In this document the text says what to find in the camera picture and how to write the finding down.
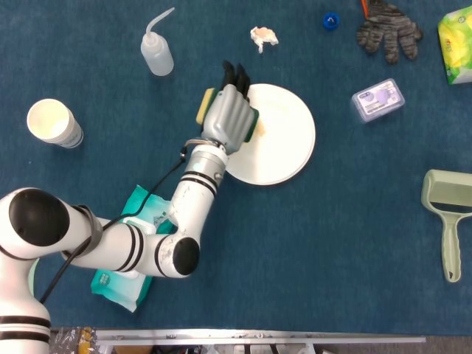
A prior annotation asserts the yellow green tissue pack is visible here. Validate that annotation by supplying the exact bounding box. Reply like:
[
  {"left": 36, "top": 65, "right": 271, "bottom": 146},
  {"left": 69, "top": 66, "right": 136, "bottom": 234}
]
[{"left": 437, "top": 6, "right": 472, "bottom": 86}]

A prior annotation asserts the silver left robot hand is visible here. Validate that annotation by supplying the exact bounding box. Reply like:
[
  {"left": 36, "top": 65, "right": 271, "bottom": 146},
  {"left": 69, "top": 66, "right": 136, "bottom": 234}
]
[{"left": 200, "top": 60, "right": 260, "bottom": 155}]

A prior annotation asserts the teal table cloth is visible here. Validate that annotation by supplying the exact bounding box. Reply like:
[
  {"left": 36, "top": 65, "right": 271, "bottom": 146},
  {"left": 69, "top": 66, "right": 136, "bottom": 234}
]
[{"left": 0, "top": 0, "right": 472, "bottom": 331}]

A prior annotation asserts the white round plate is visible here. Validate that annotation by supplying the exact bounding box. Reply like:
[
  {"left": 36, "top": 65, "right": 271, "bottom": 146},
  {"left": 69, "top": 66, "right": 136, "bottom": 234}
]
[{"left": 223, "top": 83, "right": 316, "bottom": 188}]

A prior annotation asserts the clear squeeze wash bottle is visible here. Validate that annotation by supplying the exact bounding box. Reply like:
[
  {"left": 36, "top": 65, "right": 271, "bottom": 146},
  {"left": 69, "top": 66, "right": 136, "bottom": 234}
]
[{"left": 140, "top": 7, "right": 176, "bottom": 77}]

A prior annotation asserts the crumpled white tissue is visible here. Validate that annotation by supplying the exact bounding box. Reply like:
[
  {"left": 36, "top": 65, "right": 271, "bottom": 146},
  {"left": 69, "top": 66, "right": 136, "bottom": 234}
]
[{"left": 249, "top": 26, "right": 280, "bottom": 55}]

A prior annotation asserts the grey striped knit glove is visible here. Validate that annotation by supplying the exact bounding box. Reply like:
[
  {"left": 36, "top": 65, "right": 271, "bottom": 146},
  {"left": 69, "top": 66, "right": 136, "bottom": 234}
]
[{"left": 355, "top": 0, "right": 424, "bottom": 65}]

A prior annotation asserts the pale green scrub brush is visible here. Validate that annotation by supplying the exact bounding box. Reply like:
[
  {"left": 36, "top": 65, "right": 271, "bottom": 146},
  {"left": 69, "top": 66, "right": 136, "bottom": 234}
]
[{"left": 28, "top": 257, "right": 41, "bottom": 299}]

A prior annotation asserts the clear plastic wrapped package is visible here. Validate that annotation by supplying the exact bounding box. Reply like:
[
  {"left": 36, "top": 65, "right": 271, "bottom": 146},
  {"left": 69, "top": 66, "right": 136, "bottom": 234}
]
[{"left": 49, "top": 326, "right": 97, "bottom": 354}]

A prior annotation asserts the aluminium table rail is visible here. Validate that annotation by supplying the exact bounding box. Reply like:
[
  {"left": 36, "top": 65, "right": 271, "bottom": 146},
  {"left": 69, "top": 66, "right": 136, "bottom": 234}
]
[{"left": 94, "top": 329, "right": 427, "bottom": 347}]

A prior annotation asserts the green wet wipes pack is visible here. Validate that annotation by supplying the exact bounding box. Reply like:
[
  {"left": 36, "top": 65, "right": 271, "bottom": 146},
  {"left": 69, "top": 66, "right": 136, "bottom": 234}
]
[{"left": 91, "top": 184, "right": 178, "bottom": 313}]

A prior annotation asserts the clear purple floss box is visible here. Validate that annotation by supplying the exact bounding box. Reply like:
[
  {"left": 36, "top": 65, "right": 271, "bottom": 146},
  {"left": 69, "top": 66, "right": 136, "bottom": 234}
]
[{"left": 350, "top": 77, "right": 406, "bottom": 125}]

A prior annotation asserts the green yellow sponge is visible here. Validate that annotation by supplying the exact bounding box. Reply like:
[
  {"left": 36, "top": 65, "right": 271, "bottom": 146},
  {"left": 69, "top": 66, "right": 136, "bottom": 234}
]
[{"left": 195, "top": 87, "right": 261, "bottom": 144}]

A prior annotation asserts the pale green lint roller holder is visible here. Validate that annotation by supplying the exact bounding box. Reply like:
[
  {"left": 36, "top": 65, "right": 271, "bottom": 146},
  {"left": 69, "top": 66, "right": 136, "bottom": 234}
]
[{"left": 420, "top": 169, "right": 472, "bottom": 284}]

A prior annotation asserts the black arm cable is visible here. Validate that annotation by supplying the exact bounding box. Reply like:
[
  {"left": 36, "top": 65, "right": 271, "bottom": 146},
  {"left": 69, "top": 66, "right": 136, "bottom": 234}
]
[{"left": 38, "top": 138, "right": 206, "bottom": 305}]

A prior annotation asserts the white paper cup stack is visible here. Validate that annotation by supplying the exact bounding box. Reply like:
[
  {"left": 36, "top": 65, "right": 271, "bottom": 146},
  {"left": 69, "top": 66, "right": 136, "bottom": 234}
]
[{"left": 26, "top": 98, "right": 84, "bottom": 149}]

